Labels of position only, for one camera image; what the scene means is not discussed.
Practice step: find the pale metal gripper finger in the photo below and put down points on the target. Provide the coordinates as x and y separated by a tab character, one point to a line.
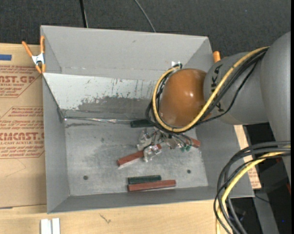
152	151
143	139

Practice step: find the red-brown block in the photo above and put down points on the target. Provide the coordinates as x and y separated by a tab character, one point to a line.
151	185
131	158
195	142

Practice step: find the dark green flat block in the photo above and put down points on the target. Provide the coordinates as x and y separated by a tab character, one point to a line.
140	123
144	179

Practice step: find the grey metal bin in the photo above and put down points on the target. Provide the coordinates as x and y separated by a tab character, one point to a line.
93	150

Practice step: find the brown cardboard board red print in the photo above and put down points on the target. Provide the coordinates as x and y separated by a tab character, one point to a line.
17	169

